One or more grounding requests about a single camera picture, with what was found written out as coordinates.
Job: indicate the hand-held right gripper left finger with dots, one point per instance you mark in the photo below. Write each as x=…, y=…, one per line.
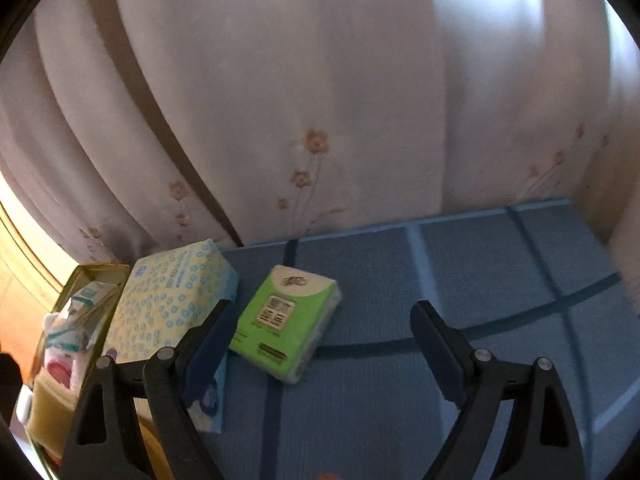
x=210, y=355

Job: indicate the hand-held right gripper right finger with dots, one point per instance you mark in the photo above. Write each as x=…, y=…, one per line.
x=440, y=355

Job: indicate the green tissue pack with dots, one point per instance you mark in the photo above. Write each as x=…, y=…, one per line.
x=280, y=320

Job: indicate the cotton swab packet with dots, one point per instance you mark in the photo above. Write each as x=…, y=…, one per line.
x=87, y=297

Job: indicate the gold rectangular tin tray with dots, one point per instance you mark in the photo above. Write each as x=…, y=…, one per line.
x=95, y=272

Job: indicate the pink white towel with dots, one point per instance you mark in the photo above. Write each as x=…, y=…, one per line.
x=60, y=370

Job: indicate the yellow sponge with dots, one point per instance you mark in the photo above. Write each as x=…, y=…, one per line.
x=45, y=410

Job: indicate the floral tissue box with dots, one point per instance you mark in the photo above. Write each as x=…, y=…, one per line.
x=160, y=300

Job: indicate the wooden door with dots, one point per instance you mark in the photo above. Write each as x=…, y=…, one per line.
x=20, y=300

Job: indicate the floral cream curtain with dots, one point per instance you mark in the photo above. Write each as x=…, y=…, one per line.
x=350, y=85

